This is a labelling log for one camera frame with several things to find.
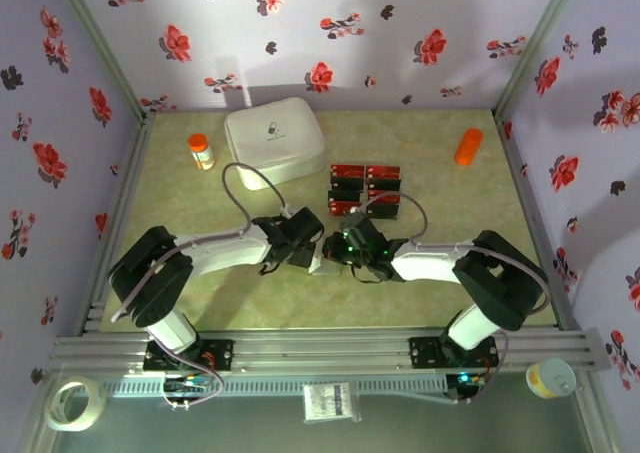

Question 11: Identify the plain orange pill bottle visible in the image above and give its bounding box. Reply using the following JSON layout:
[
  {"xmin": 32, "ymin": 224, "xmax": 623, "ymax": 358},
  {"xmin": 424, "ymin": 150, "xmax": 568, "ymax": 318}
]
[{"xmin": 453, "ymin": 127, "xmax": 485, "ymax": 167}]

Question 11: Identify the clear bag with paper label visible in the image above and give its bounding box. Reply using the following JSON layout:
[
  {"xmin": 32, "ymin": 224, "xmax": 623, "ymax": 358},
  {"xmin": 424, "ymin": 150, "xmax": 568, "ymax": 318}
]
[{"xmin": 302, "ymin": 381, "xmax": 362, "ymax": 424}]

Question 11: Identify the grey slotted cable duct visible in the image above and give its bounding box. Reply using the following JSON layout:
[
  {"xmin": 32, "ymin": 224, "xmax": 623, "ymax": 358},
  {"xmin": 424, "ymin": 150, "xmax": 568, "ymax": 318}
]
[{"xmin": 102, "ymin": 375, "xmax": 449, "ymax": 399}]

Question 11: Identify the yellow tub with white lid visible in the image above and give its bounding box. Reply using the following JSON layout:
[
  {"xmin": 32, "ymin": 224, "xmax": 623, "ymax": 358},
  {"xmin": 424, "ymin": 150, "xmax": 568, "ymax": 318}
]
[{"xmin": 525, "ymin": 357, "xmax": 577, "ymax": 400}]

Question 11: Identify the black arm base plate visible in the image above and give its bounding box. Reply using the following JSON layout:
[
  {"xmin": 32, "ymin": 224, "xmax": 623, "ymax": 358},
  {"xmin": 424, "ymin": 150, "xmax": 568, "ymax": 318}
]
[
  {"xmin": 143, "ymin": 339, "xmax": 235, "ymax": 373},
  {"xmin": 408, "ymin": 336, "xmax": 500, "ymax": 369}
]

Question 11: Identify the aluminium side rail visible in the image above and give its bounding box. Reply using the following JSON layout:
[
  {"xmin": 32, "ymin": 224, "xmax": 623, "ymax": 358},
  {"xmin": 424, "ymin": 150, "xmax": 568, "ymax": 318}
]
[
  {"xmin": 492, "ymin": 107, "xmax": 576, "ymax": 332},
  {"xmin": 74, "ymin": 111, "xmax": 157, "ymax": 335}
]

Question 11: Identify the aluminium front rail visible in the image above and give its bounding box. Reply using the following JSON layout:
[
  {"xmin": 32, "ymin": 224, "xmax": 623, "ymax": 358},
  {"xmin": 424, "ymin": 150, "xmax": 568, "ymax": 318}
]
[{"xmin": 47, "ymin": 326, "xmax": 614, "ymax": 374}]

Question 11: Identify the clear tape roll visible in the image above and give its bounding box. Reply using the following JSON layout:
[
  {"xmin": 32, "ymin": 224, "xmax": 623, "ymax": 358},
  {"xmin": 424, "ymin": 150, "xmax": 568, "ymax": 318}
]
[{"xmin": 43, "ymin": 376, "xmax": 108, "ymax": 433}]

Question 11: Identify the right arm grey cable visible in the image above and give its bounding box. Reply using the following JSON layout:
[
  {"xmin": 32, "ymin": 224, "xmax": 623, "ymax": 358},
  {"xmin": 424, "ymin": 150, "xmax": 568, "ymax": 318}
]
[{"xmin": 349, "ymin": 191, "xmax": 551, "ymax": 407}]

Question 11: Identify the aluminium frame post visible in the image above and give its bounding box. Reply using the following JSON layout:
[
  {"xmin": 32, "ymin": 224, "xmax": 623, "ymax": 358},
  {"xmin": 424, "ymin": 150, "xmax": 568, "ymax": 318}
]
[
  {"xmin": 494, "ymin": 0, "xmax": 586, "ymax": 117},
  {"xmin": 52, "ymin": 0, "xmax": 151, "ymax": 122}
]

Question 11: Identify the orange labelled pill bottle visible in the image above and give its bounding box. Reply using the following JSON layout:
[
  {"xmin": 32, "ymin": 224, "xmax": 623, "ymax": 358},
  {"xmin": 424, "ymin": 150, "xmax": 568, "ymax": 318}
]
[{"xmin": 187, "ymin": 132, "xmax": 216, "ymax": 172}]

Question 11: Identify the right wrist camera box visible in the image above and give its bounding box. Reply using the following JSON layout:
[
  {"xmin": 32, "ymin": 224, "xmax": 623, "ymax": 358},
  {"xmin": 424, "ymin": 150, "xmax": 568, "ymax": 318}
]
[{"xmin": 339, "ymin": 211, "xmax": 372, "ymax": 234}]

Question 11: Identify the white zip case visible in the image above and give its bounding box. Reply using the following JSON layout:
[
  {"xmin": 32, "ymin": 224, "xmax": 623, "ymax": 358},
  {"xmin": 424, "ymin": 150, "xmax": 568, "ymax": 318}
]
[{"xmin": 223, "ymin": 96, "xmax": 327, "ymax": 192}]

